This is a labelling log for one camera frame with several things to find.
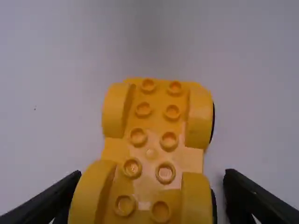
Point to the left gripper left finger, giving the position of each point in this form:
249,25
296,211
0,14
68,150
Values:
39,205

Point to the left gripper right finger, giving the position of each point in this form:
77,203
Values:
252,203

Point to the yellow toy car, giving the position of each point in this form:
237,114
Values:
149,140

